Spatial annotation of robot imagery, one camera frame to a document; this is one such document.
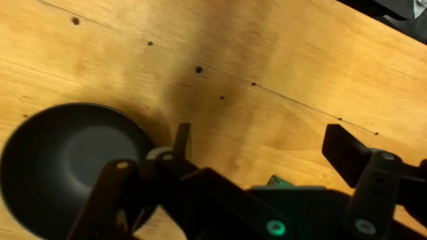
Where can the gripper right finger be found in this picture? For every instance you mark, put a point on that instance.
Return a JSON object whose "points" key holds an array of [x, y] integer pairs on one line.
{"points": [[367, 193]]}

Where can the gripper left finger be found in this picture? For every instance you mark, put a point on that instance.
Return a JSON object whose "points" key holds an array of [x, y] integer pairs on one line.
{"points": [[206, 196]]}

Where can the green block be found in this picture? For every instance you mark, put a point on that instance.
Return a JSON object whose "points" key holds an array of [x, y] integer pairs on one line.
{"points": [[277, 182]]}

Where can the black bowl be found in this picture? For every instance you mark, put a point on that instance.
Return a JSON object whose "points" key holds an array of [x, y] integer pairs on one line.
{"points": [[50, 166]]}

